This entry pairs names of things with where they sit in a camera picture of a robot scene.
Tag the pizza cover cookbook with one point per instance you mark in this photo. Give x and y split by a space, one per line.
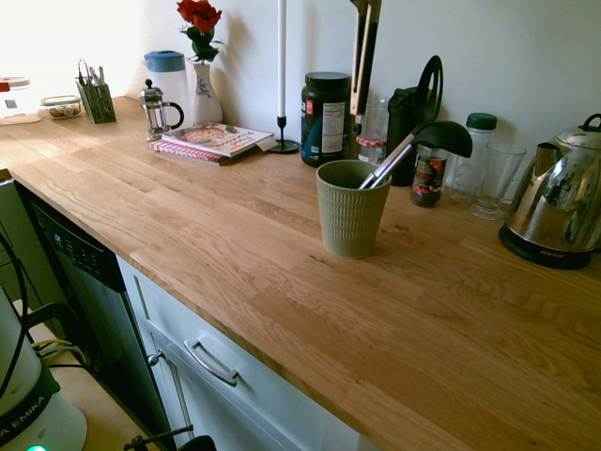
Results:
220 138

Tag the clear bottle green cap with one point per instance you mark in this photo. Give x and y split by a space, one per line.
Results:
472 155

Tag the glass french press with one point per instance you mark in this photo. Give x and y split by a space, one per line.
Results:
157 115

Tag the white floral vase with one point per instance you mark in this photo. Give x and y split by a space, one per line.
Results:
205 101

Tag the metal cutlery piece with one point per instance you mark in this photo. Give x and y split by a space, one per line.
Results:
100 76

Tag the green cutlery caddy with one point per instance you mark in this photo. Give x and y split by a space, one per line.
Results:
97 103

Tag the black dishwasher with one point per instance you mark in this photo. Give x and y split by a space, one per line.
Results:
94 282

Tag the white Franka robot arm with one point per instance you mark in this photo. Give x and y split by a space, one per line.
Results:
28 404

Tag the red rose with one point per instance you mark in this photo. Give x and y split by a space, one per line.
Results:
201 16

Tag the black candle holder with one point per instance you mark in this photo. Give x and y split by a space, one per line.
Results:
285 143

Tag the black slotted spatula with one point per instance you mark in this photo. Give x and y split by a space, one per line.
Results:
429 89

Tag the glass food container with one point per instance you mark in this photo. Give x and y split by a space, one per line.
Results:
60 108

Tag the black ladle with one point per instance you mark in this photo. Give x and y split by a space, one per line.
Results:
446 136

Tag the glass jar red checked band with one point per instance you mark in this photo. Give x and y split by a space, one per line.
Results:
375 136

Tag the shiny steel electric kettle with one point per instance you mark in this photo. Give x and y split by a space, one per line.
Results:
559 197

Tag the footed drinking glass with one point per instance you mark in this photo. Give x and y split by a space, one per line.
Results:
497 178

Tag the green ribbed utensil holder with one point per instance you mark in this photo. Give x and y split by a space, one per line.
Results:
352 216

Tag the silver cabinet knob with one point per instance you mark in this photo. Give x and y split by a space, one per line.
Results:
154 359

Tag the white pitcher blue lid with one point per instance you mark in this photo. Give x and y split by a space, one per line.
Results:
171 75

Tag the black protein powder tub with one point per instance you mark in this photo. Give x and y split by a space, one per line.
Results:
326 117

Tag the small metal tongs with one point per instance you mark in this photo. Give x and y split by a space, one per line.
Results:
82 73

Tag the white cabinet front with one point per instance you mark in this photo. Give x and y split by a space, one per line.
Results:
225 413

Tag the white container red clip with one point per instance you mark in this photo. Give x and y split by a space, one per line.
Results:
16 105

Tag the black kettle base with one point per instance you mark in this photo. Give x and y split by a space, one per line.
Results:
540 251

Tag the small spice jar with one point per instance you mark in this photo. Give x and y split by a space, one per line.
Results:
428 181

